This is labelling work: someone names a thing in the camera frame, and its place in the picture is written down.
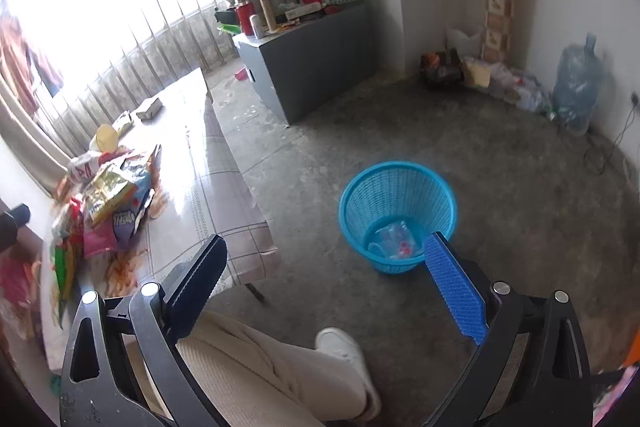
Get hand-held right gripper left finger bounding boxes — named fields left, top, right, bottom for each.
left=59, top=234, right=236, bottom=427

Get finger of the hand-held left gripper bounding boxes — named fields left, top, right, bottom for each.
left=0, top=203, right=32, bottom=253

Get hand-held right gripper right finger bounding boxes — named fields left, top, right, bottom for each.
left=422, top=231, right=593, bottom=427

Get white bottle with red cap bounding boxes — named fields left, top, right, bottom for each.
left=67, top=151, right=121, bottom=182

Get pile of snack packets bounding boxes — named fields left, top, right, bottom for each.
left=50, top=147, right=163, bottom=303

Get blue plastic basket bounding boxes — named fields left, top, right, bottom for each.
left=339, top=162, right=458, bottom=275

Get pink plastic bag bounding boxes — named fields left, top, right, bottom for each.
left=0, top=257, right=43, bottom=340

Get clear plastic wrapper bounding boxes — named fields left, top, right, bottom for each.
left=367, top=221, right=426, bottom=260

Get person's leg in cream pants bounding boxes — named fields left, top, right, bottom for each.
left=125, top=309, right=371, bottom=427

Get table with floral tablecloth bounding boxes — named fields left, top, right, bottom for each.
left=37, top=67, right=282, bottom=360

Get person's white shoe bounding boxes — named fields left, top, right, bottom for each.
left=315, top=328, right=382, bottom=422

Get hanging red clothes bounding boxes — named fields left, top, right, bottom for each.
left=0, top=4, right=66, bottom=115

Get colourful cloth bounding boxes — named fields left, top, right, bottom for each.
left=592, top=332, right=640, bottom=427

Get heap of clear plastic bags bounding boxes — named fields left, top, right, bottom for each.
left=492, top=64, right=553, bottom=115

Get yellow packet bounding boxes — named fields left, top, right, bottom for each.
left=462, top=59, right=493, bottom=92

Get dark bag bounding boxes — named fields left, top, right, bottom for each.
left=420, top=49, right=463, bottom=88

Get window railing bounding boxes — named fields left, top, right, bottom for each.
left=50, top=0, right=241, bottom=158

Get large blue water jug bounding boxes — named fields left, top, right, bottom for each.
left=551, top=33, right=605, bottom=136

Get grey cabinet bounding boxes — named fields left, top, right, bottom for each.
left=232, top=2, right=376, bottom=125

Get red thermos flask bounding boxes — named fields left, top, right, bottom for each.
left=235, top=0, right=256, bottom=36

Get cardboard tube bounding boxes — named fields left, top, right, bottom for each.
left=259, top=0, right=278, bottom=32

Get black wall cable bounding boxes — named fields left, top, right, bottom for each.
left=587, top=94, right=640, bottom=175

